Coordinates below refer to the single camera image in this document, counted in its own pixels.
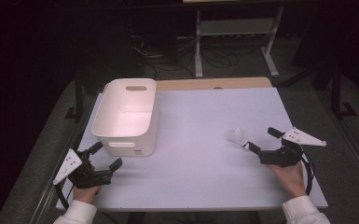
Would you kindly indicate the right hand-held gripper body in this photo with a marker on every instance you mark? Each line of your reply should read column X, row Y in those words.
column 284, row 155

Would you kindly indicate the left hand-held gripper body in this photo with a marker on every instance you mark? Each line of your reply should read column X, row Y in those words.
column 88, row 179

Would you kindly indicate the clear plastic wrapper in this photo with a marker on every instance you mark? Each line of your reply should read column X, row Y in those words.
column 238, row 137

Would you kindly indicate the person's left hand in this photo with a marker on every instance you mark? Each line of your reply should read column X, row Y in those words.
column 85, row 194

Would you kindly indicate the person's right hand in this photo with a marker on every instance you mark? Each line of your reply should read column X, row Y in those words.
column 290, row 180

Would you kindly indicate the white plastic bin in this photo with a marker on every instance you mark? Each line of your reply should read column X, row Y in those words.
column 127, row 124

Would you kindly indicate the black metal stand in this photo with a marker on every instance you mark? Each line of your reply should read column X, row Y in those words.
column 79, row 93
column 337, row 93

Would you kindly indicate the wooden table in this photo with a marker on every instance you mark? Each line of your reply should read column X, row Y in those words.
column 211, row 84

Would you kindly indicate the white metal stand frame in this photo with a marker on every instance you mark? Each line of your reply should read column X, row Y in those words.
column 236, row 26

